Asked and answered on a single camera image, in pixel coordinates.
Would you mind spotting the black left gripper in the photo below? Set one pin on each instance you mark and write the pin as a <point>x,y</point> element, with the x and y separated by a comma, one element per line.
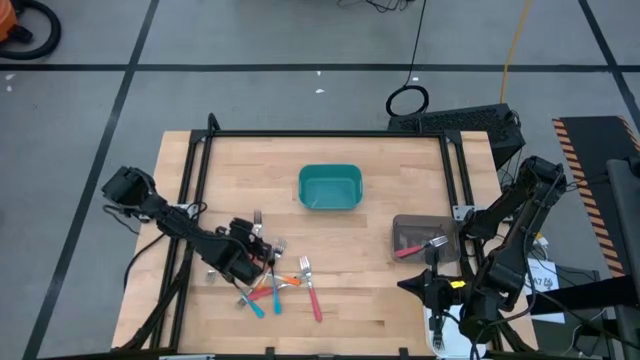
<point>240,252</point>

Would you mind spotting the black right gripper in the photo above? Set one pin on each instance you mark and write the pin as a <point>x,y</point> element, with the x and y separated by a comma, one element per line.
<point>440,292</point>

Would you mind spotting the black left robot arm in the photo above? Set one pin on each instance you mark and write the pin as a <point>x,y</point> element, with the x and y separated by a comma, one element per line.
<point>170,220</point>

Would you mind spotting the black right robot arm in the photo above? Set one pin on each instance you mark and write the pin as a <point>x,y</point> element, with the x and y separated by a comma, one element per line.
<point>530,200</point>

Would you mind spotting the grey translucent plastic bin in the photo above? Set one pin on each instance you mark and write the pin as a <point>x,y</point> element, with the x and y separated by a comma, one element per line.
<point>405,225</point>

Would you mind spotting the white plastic bin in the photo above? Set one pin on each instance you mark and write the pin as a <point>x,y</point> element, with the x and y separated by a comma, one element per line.
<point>450,335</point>

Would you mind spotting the white paper sheet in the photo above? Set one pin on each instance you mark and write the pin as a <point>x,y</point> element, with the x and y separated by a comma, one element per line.
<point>542,280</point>

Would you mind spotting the teal plastic bin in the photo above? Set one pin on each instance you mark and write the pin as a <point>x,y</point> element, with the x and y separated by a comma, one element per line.
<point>330,187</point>

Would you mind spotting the black computer tower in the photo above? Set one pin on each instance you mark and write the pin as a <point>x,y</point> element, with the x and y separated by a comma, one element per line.
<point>465,122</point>

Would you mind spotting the black yellow striped ramp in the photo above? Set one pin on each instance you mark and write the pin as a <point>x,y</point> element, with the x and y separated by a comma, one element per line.
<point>595,150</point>

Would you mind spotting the orange vacuum cleaner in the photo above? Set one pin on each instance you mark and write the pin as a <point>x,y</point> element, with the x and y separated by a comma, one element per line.
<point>6,20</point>

